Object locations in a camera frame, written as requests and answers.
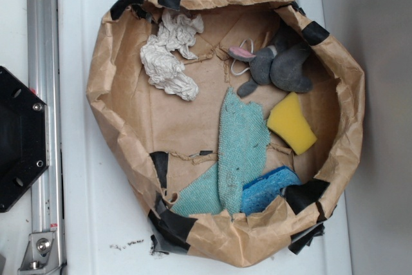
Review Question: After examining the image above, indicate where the crumpled white paper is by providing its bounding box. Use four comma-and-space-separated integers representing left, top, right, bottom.
140, 10, 204, 101

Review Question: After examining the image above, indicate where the brown paper bag bin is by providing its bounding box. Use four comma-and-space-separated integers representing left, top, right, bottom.
87, 0, 365, 267

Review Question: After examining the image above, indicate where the teal microfibre cloth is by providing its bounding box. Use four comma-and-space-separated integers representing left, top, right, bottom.
172, 88, 270, 216

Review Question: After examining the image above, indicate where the yellow sponge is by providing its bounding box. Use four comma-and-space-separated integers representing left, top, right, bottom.
267, 92, 317, 155

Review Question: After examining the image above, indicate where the blue sponge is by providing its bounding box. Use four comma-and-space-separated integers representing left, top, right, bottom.
240, 166, 301, 216

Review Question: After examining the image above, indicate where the grey plush bunny toy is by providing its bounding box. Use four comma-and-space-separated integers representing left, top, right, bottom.
229, 22, 313, 98

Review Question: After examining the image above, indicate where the aluminium extrusion rail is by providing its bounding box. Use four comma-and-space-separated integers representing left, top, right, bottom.
27, 0, 67, 274

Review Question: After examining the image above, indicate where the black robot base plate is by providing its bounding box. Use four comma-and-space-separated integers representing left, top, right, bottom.
0, 66, 48, 213

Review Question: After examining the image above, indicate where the metal corner bracket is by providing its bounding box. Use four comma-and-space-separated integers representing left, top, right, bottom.
17, 231, 61, 274

